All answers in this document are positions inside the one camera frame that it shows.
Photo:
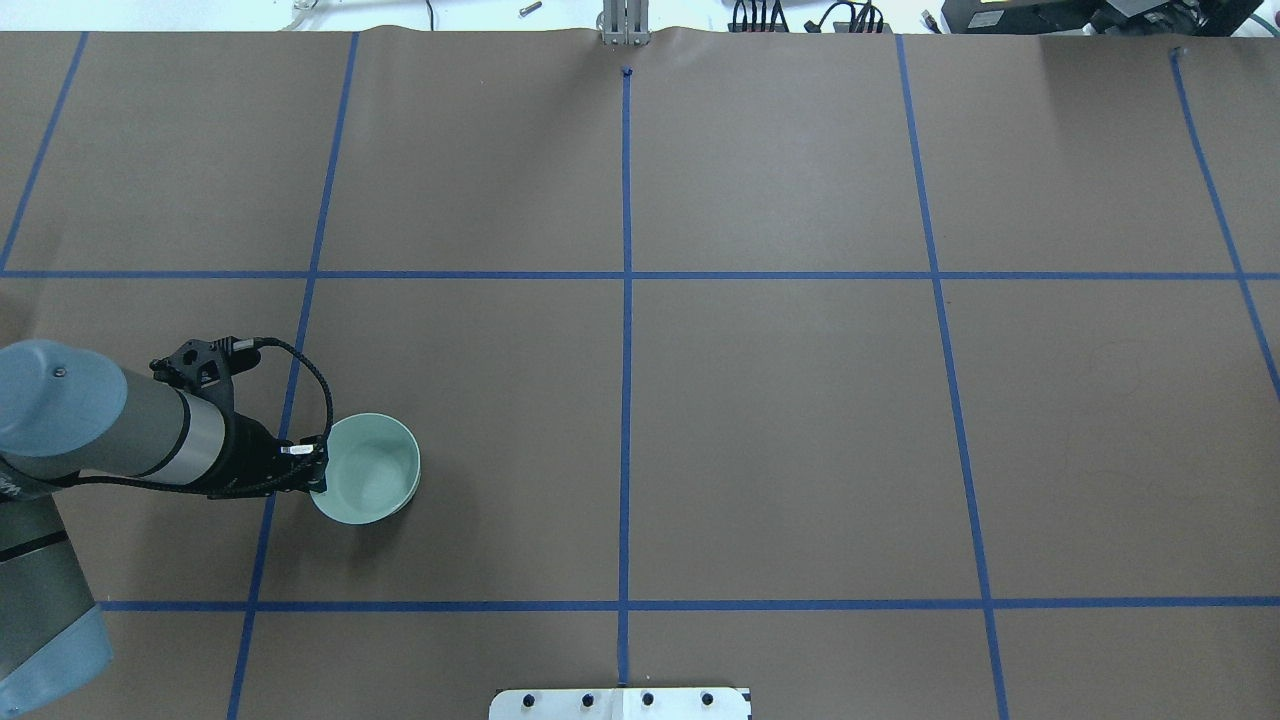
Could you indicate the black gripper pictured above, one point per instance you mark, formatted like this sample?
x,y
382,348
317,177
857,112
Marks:
x,y
250,455

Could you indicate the mint green bowl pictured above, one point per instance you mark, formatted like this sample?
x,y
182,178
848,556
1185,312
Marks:
x,y
374,469

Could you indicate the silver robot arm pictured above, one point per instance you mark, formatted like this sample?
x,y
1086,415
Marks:
x,y
71,417

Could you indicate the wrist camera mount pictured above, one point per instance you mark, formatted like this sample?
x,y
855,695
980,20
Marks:
x,y
206,369

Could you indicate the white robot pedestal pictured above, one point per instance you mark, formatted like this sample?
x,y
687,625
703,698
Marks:
x,y
623,703

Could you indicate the aluminium frame post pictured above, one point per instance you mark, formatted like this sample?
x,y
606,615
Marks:
x,y
624,23

